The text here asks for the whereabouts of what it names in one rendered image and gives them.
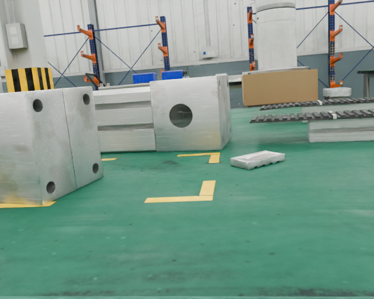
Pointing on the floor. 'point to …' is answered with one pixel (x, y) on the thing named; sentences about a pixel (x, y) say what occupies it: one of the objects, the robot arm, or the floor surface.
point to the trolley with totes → (139, 79)
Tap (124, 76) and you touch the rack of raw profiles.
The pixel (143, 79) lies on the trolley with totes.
